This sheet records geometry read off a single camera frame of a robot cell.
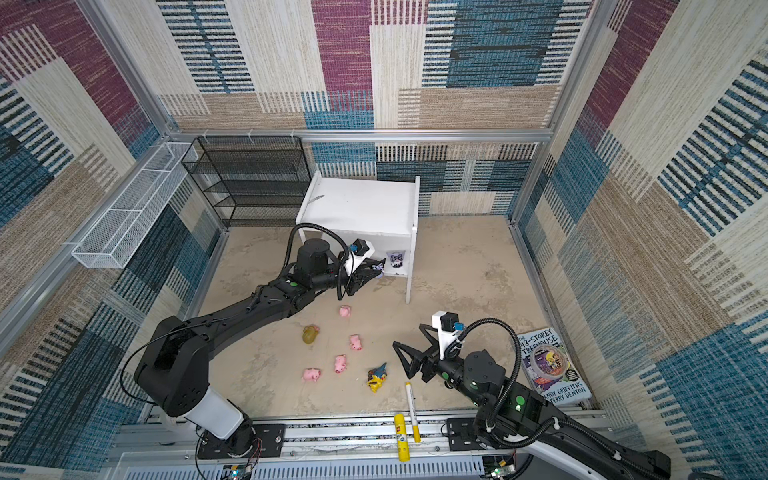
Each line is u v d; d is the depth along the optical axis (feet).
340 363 2.73
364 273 2.43
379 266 2.60
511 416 1.75
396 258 2.72
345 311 3.06
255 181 3.59
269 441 2.40
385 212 2.50
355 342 2.85
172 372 1.45
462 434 2.40
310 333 2.92
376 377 2.64
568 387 2.60
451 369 1.99
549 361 2.73
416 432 2.44
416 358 1.95
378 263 2.60
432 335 2.35
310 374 2.68
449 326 1.93
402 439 2.36
